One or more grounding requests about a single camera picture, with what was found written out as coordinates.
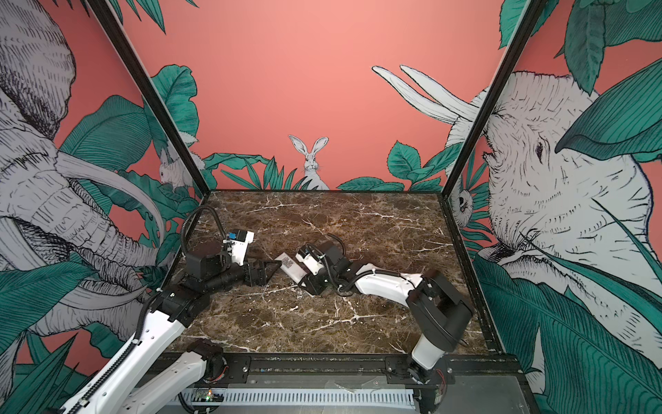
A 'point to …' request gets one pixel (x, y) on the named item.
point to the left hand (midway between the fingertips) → (270, 259)
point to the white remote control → (291, 268)
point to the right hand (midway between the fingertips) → (300, 280)
